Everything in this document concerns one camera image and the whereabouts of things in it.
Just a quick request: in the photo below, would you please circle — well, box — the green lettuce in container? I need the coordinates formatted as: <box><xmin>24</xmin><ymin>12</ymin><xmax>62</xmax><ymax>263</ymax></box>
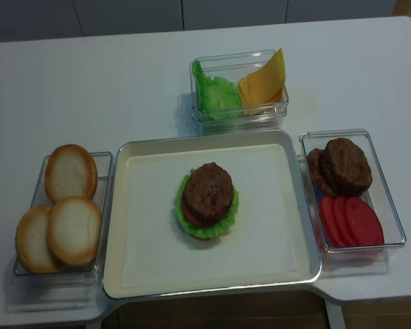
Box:
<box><xmin>192</xmin><ymin>60</ymin><xmax>242</xmax><ymax>121</ymax></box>

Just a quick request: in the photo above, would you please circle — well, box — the green lettuce leaf on burger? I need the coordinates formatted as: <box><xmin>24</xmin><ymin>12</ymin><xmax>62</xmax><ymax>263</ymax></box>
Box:
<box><xmin>174</xmin><ymin>168</ymin><xmax>239</xmax><ymax>241</ymax></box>

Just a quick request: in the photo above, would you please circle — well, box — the clear lettuce cheese container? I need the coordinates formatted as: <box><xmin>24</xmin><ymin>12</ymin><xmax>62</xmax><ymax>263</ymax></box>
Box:
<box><xmin>190</xmin><ymin>49</ymin><xmax>289</xmax><ymax>135</ymax></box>

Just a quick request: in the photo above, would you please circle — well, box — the yellow cheese slice stack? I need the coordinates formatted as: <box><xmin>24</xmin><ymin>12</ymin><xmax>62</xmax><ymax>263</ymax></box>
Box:
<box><xmin>238</xmin><ymin>77</ymin><xmax>284</xmax><ymax>106</ymax></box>

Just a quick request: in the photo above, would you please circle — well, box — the brown patty on burger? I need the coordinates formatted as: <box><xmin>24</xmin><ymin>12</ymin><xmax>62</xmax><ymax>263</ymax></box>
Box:
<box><xmin>184</xmin><ymin>162</ymin><xmax>234</xmax><ymax>223</ymax></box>

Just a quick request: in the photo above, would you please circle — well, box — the tomato slice on burger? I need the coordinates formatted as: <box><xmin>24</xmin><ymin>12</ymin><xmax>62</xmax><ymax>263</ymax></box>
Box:
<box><xmin>182</xmin><ymin>195</ymin><xmax>218</xmax><ymax>227</ymax></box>

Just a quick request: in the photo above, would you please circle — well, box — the silver cream baking tray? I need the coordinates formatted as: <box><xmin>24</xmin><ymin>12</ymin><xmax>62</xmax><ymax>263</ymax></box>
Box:
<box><xmin>103</xmin><ymin>130</ymin><xmax>321</xmax><ymax>299</ymax></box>

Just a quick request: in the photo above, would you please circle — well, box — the left brown patty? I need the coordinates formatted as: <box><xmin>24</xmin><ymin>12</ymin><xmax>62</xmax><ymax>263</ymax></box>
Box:
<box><xmin>307</xmin><ymin>148</ymin><xmax>337</xmax><ymax>198</ymax></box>

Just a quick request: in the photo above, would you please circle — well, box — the left tomato slice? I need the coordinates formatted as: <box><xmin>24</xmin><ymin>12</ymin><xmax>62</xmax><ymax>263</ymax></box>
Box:
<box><xmin>319</xmin><ymin>195</ymin><xmax>346</xmax><ymax>247</ymax></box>

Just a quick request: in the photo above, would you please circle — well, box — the back bun half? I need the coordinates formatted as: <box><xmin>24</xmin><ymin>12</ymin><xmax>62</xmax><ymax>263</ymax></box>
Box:
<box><xmin>45</xmin><ymin>144</ymin><xmax>97</xmax><ymax>203</ymax></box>

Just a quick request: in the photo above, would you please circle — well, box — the bun half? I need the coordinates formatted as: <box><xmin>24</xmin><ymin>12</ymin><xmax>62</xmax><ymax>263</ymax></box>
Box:
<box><xmin>47</xmin><ymin>197</ymin><xmax>101</xmax><ymax>266</ymax></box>
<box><xmin>14</xmin><ymin>206</ymin><xmax>62</xmax><ymax>273</ymax></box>
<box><xmin>45</xmin><ymin>144</ymin><xmax>97</xmax><ymax>203</ymax></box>

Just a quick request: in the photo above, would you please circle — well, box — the lower brown patty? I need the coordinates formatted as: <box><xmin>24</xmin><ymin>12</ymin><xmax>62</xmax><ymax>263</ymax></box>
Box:
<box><xmin>319</xmin><ymin>154</ymin><xmax>366</xmax><ymax>197</ymax></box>

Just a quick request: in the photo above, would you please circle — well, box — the top brown patty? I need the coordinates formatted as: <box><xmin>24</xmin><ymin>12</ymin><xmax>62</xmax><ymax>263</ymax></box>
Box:
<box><xmin>323</xmin><ymin>138</ymin><xmax>373</xmax><ymax>190</ymax></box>

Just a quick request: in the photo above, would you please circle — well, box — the front bun half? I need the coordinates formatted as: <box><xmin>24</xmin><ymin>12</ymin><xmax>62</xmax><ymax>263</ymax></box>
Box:
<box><xmin>47</xmin><ymin>197</ymin><xmax>101</xmax><ymax>266</ymax></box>

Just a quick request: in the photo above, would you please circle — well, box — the middle tomato slice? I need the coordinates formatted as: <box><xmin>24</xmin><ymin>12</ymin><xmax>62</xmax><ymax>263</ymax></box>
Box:
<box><xmin>333</xmin><ymin>197</ymin><xmax>358</xmax><ymax>247</ymax></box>

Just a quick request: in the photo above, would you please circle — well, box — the clear patty tomato container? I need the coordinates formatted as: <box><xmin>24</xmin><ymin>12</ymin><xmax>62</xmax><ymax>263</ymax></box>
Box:
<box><xmin>299</xmin><ymin>130</ymin><xmax>407</xmax><ymax>265</ymax></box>

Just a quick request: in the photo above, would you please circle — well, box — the clear bun container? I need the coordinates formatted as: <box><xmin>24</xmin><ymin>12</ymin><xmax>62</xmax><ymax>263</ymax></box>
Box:
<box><xmin>12</xmin><ymin>152</ymin><xmax>113</xmax><ymax>289</ymax></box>

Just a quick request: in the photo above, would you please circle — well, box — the right tomato slice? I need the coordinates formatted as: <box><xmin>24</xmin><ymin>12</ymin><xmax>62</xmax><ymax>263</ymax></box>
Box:
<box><xmin>345</xmin><ymin>197</ymin><xmax>385</xmax><ymax>246</ymax></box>

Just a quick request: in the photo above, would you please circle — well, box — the left bun half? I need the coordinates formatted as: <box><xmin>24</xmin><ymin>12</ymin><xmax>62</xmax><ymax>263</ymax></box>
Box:
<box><xmin>14</xmin><ymin>206</ymin><xmax>62</xmax><ymax>273</ymax></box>

